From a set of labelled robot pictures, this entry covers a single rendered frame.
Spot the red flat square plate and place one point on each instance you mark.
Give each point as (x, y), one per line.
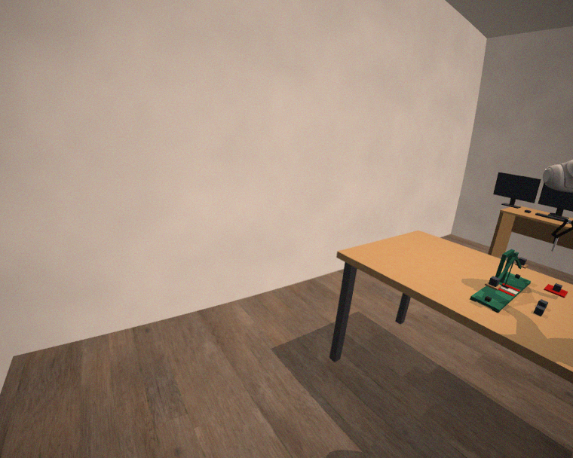
(549, 288)

